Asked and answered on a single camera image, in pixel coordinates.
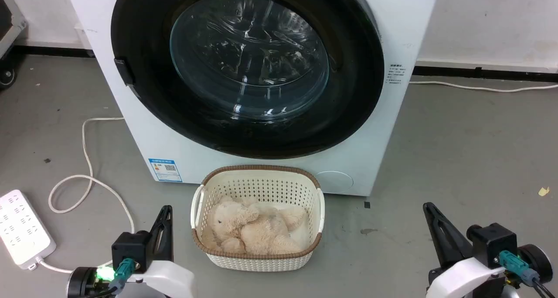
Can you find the yellow paper scrap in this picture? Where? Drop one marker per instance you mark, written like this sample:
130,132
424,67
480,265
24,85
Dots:
543,191

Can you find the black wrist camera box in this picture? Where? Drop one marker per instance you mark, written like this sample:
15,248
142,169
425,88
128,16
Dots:
492,243
130,248

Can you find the blue energy label sticker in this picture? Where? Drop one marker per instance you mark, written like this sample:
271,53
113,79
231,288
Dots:
165,170

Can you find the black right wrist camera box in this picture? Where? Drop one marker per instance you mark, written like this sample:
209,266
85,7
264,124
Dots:
492,243

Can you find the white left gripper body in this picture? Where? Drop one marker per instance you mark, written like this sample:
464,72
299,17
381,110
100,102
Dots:
170,278

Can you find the right arm black wrist joint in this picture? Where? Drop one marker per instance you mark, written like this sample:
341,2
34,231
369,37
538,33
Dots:
538,261

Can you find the white power strip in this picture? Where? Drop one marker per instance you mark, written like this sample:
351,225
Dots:
22,228

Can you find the white front-load washing machine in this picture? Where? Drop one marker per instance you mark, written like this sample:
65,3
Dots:
144,128

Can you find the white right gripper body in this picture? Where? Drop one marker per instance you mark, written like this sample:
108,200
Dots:
464,276

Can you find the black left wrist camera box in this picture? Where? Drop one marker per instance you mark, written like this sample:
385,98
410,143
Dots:
130,248

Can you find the round black glass washer door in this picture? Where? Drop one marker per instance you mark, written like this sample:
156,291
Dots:
353,93

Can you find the grey cart with black wheel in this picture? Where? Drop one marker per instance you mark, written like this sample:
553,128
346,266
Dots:
8,27

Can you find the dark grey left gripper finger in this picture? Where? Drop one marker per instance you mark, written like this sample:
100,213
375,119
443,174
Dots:
165,237

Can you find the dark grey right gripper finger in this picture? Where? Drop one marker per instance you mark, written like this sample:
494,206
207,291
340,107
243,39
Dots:
447,241

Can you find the beige plush teddy bear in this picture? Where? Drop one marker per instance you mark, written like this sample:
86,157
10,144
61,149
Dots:
257,232

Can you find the small printed text label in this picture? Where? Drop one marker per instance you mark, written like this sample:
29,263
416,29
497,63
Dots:
396,74

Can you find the cream laundry basket brown rim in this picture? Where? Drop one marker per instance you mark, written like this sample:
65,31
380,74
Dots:
261,184

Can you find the left arm black wrist joint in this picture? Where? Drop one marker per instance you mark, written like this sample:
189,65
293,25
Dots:
83,282

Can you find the round white filter cover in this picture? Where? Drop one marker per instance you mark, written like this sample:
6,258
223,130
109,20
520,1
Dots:
335,181

